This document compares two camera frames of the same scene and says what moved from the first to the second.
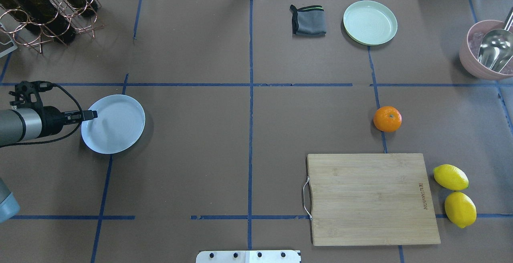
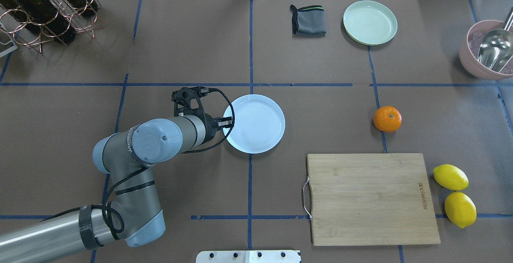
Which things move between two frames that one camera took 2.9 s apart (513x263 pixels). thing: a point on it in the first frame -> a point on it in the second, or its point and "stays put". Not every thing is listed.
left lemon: [451, 177] stays put
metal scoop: [496, 49] stays put
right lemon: [460, 209] stays put
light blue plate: [120, 124] -> [259, 123]
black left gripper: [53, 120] -> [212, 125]
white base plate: [248, 256] stays put
